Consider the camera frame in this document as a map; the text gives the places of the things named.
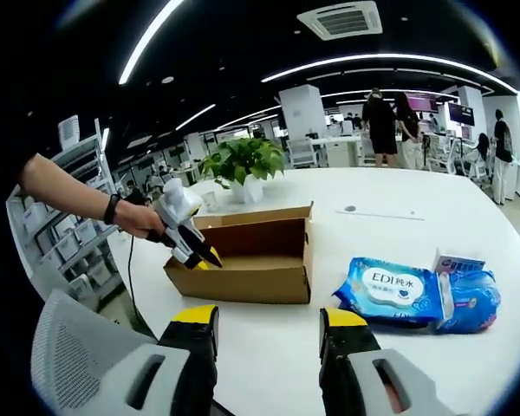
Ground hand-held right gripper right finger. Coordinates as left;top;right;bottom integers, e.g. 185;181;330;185
319;306;456;416

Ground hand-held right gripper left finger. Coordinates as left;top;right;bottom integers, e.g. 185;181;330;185
84;304;220;416

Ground brown cardboard shoe box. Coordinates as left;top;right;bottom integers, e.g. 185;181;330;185
163;200;316;305

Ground blue wet wipes pack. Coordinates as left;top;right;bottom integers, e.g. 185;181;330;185
331;256;446;327

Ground small white carton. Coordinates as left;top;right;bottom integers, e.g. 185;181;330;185
432;247;487;275

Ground person's left hand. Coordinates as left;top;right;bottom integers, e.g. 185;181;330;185
117;201;168;244

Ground black wristband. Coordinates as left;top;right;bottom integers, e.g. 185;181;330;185
103;193;123;226

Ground potted green plant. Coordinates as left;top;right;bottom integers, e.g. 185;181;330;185
198;137;286;205

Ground metal shelf rack with bins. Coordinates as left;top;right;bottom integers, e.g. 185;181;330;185
6;115;129;300

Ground grey mesh office chair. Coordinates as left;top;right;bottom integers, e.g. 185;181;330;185
29;289;159;416

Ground white office chair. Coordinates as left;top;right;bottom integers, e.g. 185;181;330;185
287;138;318;169

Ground white table socket panel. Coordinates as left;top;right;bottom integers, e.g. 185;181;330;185
335;203;426;222

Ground white office cabinet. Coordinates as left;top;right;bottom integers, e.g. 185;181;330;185
324;136;364;169

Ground ceiling air conditioner vent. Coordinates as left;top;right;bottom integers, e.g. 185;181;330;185
308;1;384;42

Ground black cable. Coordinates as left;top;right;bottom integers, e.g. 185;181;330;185
127;236;145;324

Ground purple wall screen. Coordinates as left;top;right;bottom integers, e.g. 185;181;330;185
405;90;439;113

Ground dark wall screen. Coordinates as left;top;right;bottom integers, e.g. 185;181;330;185
448;102;477;127

